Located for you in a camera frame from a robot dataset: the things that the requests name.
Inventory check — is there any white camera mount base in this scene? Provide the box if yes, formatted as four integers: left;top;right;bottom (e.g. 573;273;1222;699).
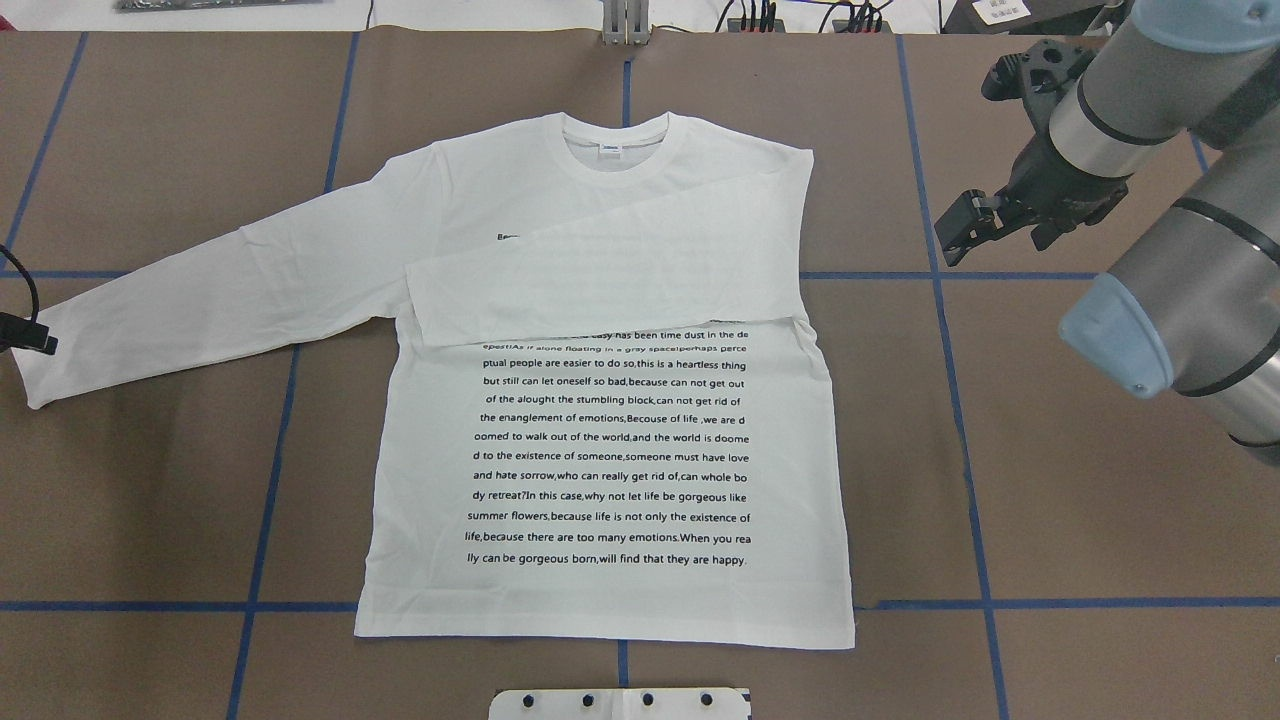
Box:
488;687;753;719

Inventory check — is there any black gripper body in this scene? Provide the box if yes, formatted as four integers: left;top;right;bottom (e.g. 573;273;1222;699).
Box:
980;38;1129;251

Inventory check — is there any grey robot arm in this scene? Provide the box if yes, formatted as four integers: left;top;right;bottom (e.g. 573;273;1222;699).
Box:
934;1;1279;466

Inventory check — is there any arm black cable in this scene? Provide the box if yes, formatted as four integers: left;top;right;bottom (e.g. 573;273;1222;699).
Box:
0;243;41;325

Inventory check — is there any white long-sleeve printed shirt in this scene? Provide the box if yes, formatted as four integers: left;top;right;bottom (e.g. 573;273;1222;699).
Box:
15;113;855;650

